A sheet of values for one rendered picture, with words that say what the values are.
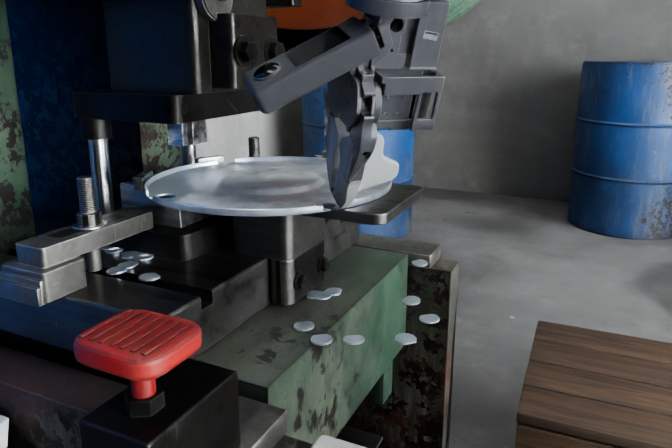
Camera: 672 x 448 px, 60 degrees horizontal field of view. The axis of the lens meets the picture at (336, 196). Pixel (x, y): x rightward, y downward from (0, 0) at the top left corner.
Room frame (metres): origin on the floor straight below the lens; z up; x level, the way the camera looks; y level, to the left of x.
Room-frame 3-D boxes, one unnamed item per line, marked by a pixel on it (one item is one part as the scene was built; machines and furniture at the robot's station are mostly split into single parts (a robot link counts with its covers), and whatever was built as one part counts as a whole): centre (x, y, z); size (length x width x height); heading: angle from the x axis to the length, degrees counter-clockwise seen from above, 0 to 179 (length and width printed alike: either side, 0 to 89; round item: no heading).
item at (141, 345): (0.35, 0.13, 0.72); 0.07 x 0.06 x 0.08; 65
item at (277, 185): (0.69, 0.08, 0.78); 0.29 x 0.29 x 0.01
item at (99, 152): (0.69, 0.29, 0.81); 0.02 x 0.02 x 0.14
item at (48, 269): (0.59, 0.27, 0.76); 0.17 x 0.06 x 0.10; 155
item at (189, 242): (0.74, 0.20, 0.72); 0.20 x 0.16 x 0.03; 155
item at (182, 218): (0.74, 0.19, 0.76); 0.15 x 0.09 x 0.05; 155
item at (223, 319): (0.74, 0.19, 0.68); 0.45 x 0.30 x 0.06; 155
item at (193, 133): (0.74, 0.18, 0.84); 0.05 x 0.03 x 0.04; 155
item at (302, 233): (0.67, 0.04, 0.72); 0.25 x 0.14 x 0.14; 65
